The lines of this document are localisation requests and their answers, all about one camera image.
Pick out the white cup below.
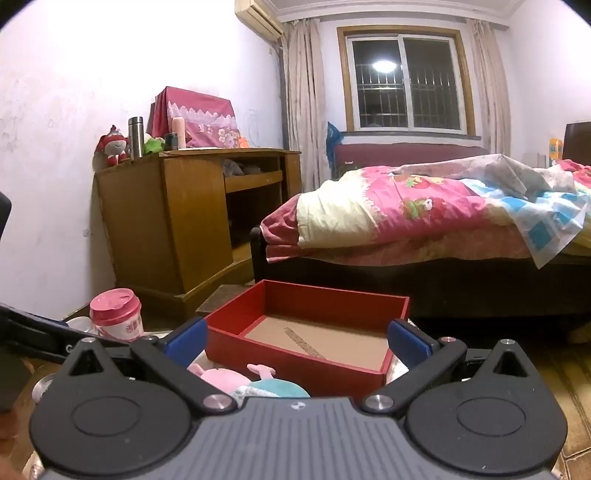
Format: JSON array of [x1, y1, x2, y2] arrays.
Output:
[[67, 316, 100, 339]]

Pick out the steel thermos flask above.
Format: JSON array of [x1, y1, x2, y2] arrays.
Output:
[[128, 116, 144, 160]]

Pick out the grey cloth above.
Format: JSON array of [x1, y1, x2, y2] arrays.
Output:
[[222, 158, 262, 177]]

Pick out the blue white patterned sheet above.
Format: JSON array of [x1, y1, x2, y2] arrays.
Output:
[[399, 154, 591, 270]]

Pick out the red cardboard box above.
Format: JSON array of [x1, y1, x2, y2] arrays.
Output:
[[204, 279, 411, 400]]

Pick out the wood framed window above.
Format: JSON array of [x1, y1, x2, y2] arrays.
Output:
[[337, 26, 476, 137]]

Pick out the dark bed frame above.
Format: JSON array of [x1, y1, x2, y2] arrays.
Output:
[[250, 226, 591, 325]]

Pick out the dark wooden headboard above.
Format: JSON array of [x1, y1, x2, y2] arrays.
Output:
[[563, 121, 591, 162]]

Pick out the bed with pink quilt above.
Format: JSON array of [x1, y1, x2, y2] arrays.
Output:
[[260, 159, 591, 267]]

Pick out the beige air conditioner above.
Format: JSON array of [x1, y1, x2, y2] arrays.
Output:
[[234, 0, 285, 39]]

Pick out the blue bag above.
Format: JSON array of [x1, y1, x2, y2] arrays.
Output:
[[326, 121, 346, 179]]

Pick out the pink pig plush toy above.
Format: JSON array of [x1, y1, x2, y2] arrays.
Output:
[[187, 362, 311, 399]]

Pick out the dark red sofa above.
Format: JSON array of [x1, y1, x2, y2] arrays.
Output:
[[333, 143, 490, 179]]

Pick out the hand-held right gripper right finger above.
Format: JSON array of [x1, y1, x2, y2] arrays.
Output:
[[362, 318, 539, 415]]

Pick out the wooden desk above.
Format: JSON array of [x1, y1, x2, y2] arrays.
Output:
[[93, 148, 303, 319]]

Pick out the pink lidded paper cup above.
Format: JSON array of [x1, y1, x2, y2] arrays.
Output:
[[89, 288, 144, 343]]

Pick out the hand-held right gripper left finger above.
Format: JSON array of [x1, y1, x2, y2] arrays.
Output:
[[55, 318, 237, 414]]

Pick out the pink cloth cover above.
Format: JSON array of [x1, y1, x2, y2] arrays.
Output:
[[148, 86, 241, 149]]

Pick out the red white doll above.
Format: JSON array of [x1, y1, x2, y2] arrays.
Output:
[[95, 124, 131, 168]]

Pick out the beige curtain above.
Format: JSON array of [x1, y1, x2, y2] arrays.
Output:
[[466, 18, 512, 157], [280, 18, 331, 193]]

